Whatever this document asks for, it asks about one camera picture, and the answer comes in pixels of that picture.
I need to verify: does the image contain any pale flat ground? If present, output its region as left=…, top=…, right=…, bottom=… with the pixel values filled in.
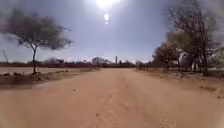
left=0, top=66, right=83, bottom=75

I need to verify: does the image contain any row of bare trees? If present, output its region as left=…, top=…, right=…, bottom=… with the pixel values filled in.
left=151, top=0, right=224, bottom=76

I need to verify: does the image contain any distant line of trees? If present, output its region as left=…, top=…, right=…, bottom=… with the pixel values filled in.
left=0, top=55, right=154, bottom=70

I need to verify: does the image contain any dry earth verge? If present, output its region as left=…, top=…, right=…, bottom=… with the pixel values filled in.
left=134, top=68, right=224, bottom=100

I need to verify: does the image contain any sandy dirt ground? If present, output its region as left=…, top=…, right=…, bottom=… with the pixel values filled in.
left=0, top=67, right=224, bottom=128

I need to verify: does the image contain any thin-trunked spreading tree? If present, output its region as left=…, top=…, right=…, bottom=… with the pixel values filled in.
left=0, top=9, right=74, bottom=76

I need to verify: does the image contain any rough earth verge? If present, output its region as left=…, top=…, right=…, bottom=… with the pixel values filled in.
left=0, top=67, right=101, bottom=90

